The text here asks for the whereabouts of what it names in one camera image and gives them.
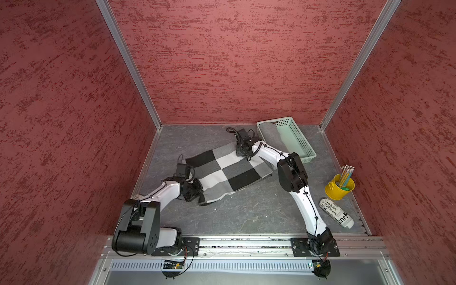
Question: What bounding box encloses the black white checkered scarf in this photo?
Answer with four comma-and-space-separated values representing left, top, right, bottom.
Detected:
185, 142, 273, 205

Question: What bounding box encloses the grey knitted scarf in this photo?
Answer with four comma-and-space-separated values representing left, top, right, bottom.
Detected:
260, 122, 288, 152

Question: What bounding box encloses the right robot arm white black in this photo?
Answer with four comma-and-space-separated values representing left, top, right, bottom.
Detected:
226, 127, 336, 256

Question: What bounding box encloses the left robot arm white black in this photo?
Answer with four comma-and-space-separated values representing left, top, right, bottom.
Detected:
112, 176, 203, 257

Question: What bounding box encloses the light green plastic basket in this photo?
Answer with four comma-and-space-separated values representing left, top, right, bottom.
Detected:
256, 117, 317, 163

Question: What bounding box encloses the yellow pencil cup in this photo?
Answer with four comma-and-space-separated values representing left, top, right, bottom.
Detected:
325, 174, 355, 201

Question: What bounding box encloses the white printed cup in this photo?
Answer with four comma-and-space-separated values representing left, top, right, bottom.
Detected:
319, 198, 355, 229

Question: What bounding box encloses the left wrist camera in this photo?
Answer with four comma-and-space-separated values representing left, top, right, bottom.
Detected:
175, 163, 191, 179

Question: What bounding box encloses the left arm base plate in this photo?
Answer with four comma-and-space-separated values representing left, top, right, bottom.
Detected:
152, 237, 201, 258

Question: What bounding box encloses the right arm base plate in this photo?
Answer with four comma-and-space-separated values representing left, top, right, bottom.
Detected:
290, 237, 340, 258

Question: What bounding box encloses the aluminium front rail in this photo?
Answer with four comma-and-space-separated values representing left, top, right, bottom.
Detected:
101, 234, 391, 259

